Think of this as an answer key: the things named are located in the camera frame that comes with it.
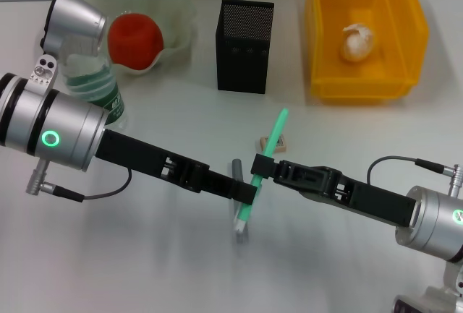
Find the clear green-label water bottle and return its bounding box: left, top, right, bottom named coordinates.
left=57, top=36, right=128, bottom=128

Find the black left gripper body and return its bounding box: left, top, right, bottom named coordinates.
left=95, top=129, right=211, bottom=194

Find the silver plug on left gripper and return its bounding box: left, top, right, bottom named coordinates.
left=25, top=160, right=50, bottom=195

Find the green pen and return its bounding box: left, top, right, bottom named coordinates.
left=233, top=108, right=289, bottom=234

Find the silver plug with cable loop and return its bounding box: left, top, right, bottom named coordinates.
left=367, top=155, right=463, bottom=198

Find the white garlic bulb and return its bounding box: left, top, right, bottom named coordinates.
left=339, top=22, right=375, bottom=63

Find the beige eraser with barcode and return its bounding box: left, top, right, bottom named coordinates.
left=259, top=134, right=289, bottom=154

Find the black mesh pen holder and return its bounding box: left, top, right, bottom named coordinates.
left=215, top=0, right=275, bottom=95

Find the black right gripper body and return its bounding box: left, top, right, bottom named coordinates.
left=299, top=171, right=422, bottom=228

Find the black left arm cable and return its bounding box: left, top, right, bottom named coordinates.
left=41, top=166, right=133, bottom=202

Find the pale green glass fruit plate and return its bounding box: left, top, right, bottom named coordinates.
left=67, top=0, right=198, bottom=79

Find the yellow plastic bin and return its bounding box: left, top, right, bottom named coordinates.
left=305, top=0, right=431, bottom=106

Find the grey pen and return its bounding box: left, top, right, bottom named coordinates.
left=231, top=159, right=251, bottom=244

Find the orange fruit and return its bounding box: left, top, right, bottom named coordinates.
left=107, top=14, right=164, bottom=72

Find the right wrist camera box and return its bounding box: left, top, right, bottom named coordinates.
left=393, top=286, right=463, bottom=313

